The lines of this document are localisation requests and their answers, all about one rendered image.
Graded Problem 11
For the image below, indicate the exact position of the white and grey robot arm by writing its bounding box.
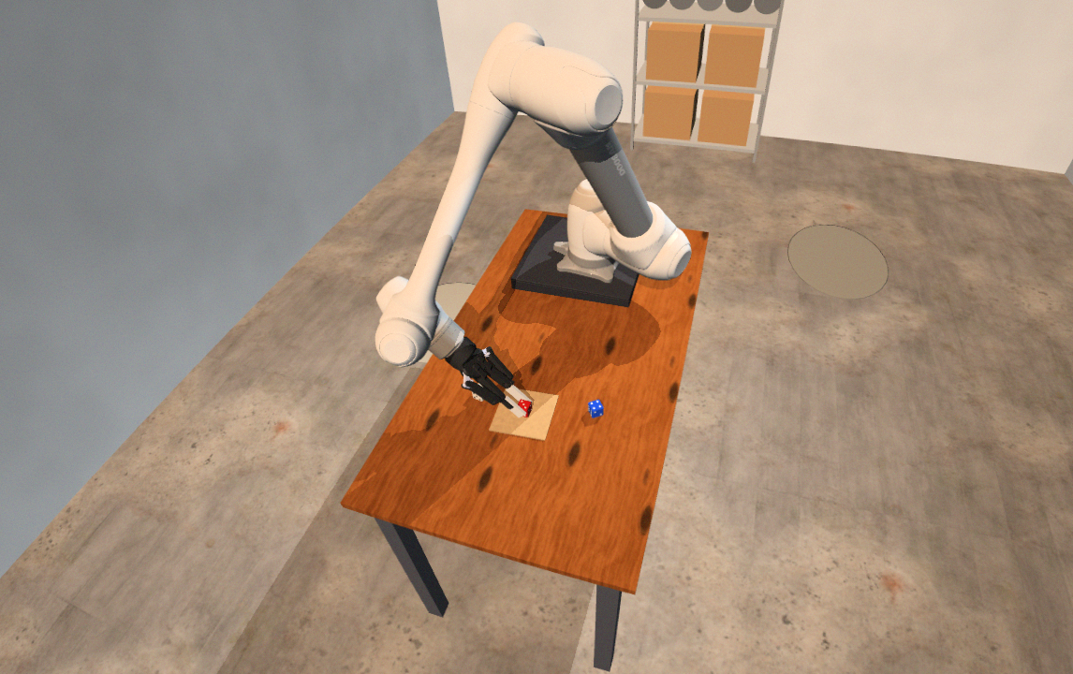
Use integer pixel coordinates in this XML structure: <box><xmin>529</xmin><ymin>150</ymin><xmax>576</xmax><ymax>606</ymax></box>
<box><xmin>374</xmin><ymin>21</ymin><xmax>692</xmax><ymax>367</ymax></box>

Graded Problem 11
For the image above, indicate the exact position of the beige square mat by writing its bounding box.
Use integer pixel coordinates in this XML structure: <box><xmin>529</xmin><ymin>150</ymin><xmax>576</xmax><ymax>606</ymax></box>
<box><xmin>489</xmin><ymin>389</ymin><xmax>559</xmax><ymax>441</ymax></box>

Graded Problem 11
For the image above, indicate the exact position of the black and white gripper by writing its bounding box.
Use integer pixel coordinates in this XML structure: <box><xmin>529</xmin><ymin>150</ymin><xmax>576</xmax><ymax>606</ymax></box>
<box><xmin>445</xmin><ymin>336</ymin><xmax>532</xmax><ymax>417</ymax></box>

